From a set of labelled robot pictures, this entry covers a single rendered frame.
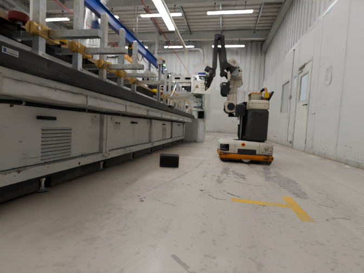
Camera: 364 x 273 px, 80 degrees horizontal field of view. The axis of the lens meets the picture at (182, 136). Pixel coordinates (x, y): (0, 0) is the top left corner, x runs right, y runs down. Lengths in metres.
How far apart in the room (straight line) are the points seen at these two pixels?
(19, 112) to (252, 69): 11.65
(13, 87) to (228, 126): 11.26
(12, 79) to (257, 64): 11.92
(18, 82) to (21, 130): 0.38
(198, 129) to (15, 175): 4.73
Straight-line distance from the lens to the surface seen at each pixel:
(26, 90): 1.13
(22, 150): 1.43
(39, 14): 1.21
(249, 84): 12.24
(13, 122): 1.39
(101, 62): 1.54
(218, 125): 11.93
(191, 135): 5.80
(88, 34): 1.09
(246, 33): 11.60
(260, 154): 2.89
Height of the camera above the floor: 0.44
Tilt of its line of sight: 3 degrees down
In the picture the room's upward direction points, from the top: 3 degrees clockwise
